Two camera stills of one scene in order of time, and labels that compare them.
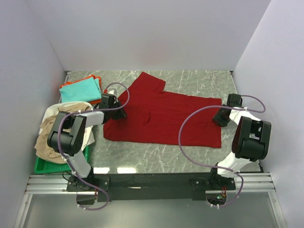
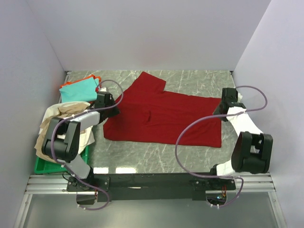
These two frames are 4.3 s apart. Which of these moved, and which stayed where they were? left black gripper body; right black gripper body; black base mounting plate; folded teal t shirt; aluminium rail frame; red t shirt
Moved: left black gripper body; right black gripper body
Stayed: folded teal t shirt; aluminium rail frame; black base mounting plate; red t shirt
